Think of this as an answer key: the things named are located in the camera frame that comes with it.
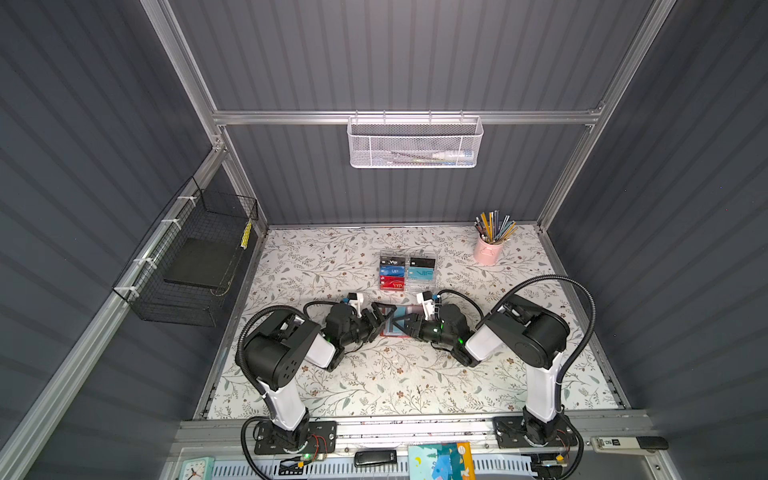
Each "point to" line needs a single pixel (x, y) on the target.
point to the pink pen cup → (487, 254)
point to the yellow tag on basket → (246, 236)
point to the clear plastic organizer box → (393, 270)
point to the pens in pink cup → (493, 229)
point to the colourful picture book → (446, 461)
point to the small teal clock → (197, 468)
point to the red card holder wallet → (408, 310)
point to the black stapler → (378, 457)
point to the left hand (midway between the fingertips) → (394, 316)
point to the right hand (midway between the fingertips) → (397, 327)
